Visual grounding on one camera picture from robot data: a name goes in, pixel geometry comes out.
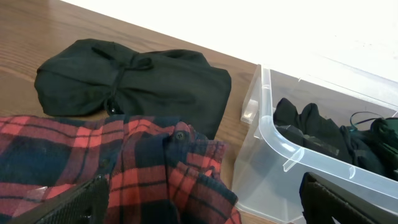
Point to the black hooded garment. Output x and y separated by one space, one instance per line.
93 75

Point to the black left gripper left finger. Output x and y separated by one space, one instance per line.
85 203

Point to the navy garment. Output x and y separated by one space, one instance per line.
362 149

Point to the clear plastic storage bin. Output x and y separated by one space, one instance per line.
269 168

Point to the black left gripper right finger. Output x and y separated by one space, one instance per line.
324 202

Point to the green garment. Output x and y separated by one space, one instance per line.
380 136

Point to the red navy plaid shirt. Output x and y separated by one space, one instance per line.
160 170

